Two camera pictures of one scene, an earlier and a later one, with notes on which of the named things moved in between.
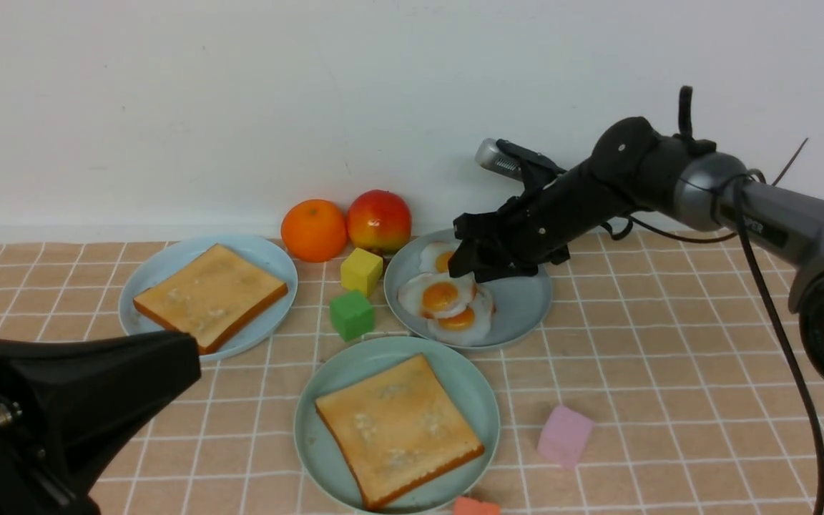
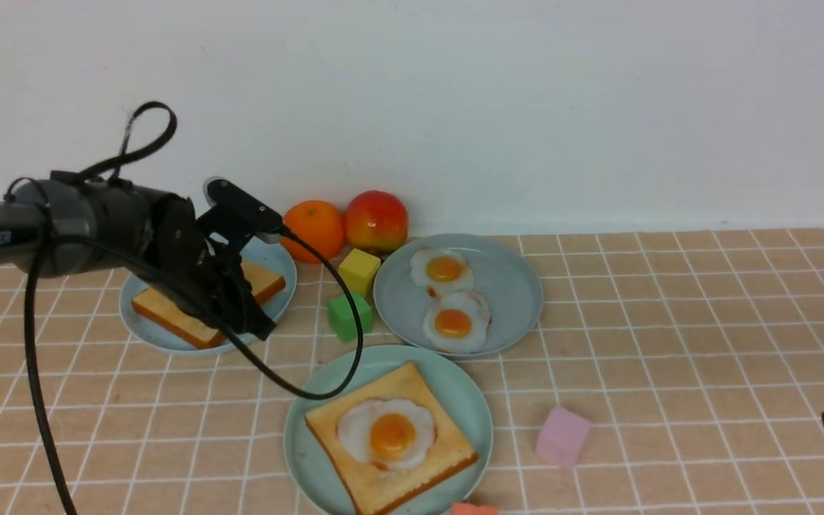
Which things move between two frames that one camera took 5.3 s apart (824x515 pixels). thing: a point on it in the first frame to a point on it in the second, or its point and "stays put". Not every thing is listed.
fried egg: (438, 295) to (393, 434)
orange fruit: (314, 230) stays put
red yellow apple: (378, 220) stays put
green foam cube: (352, 315) stays put
